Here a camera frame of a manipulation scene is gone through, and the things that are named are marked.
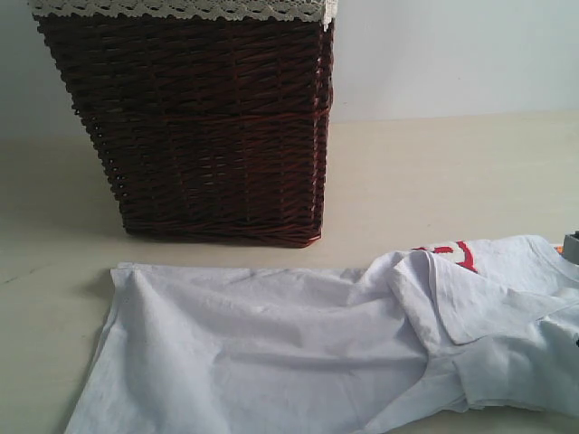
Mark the white t-shirt with red logo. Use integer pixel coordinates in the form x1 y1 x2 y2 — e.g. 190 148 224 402
66 235 578 433

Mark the dark brown wicker basket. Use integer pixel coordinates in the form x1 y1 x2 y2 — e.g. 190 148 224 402
36 14 334 248

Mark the cream lace basket liner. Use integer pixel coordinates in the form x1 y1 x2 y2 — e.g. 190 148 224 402
28 0 338 27

